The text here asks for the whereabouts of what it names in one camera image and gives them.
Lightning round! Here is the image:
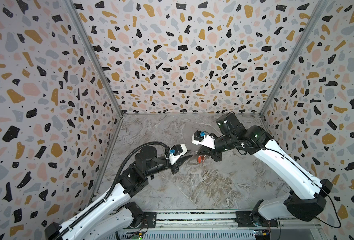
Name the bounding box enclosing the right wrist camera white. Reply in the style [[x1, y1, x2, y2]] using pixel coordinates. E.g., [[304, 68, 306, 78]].
[[192, 131, 216, 150]]

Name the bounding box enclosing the metal keyring plate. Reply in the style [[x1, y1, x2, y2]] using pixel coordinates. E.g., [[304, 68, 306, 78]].
[[187, 154, 210, 166]]

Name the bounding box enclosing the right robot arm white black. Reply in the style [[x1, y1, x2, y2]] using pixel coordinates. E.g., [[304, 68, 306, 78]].
[[192, 112, 333, 225]]

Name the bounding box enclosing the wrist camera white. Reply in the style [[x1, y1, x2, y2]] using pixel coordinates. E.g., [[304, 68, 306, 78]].
[[192, 131, 216, 150], [166, 144, 188, 165]]

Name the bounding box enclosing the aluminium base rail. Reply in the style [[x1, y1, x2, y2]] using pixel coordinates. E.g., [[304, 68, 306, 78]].
[[104, 209, 285, 233]]

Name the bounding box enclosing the perforated cable tray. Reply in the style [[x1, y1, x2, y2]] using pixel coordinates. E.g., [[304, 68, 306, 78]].
[[104, 230, 257, 240]]

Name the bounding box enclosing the red key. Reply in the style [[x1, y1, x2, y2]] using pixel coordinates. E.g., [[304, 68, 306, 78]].
[[197, 156, 205, 164]]

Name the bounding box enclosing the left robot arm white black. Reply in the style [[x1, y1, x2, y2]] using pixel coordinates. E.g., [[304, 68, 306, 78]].
[[45, 142, 192, 240]]

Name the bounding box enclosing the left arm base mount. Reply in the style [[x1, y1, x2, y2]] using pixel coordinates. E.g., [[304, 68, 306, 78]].
[[114, 202, 157, 229]]

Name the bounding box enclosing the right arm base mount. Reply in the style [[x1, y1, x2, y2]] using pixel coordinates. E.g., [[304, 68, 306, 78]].
[[236, 200, 278, 228]]

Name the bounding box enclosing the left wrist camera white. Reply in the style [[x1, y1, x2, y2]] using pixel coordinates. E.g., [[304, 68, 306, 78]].
[[166, 144, 188, 165]]

